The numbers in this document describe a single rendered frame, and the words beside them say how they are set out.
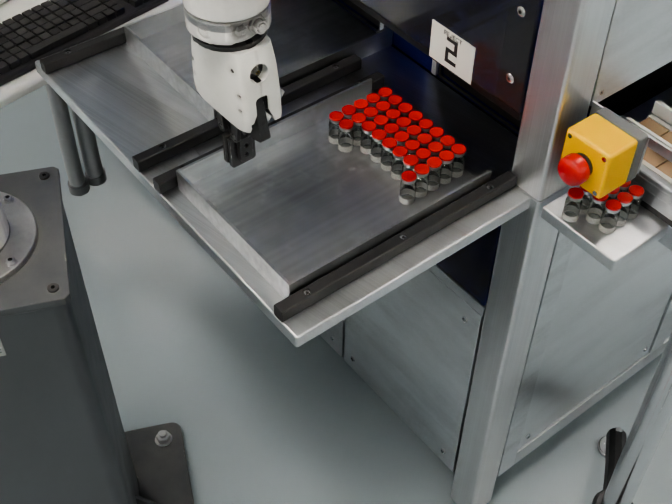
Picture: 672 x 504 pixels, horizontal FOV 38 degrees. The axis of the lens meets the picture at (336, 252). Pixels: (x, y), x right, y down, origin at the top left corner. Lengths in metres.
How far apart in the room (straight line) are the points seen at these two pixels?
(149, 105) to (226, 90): 0.53
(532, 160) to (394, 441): 0.96
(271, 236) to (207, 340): 1.04
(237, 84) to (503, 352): 0.80
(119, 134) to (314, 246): 0.36
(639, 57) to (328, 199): 0.45
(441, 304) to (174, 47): 0.62
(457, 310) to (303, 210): 0.43
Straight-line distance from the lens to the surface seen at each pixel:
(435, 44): 1.40
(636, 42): 1.33
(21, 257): 1.34
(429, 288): 1.70
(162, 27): 1.67
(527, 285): 1.51
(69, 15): 1.84
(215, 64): 1.00
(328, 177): 1.38
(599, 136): 1.26
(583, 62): 1.25
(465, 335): 1.69
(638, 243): 1.35
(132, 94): 1.55
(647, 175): 1.37
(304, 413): 2.18
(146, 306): 2.40
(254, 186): 1.37
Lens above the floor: 1.81
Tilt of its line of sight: 47 degrees down
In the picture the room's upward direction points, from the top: 1 degrees clockwise
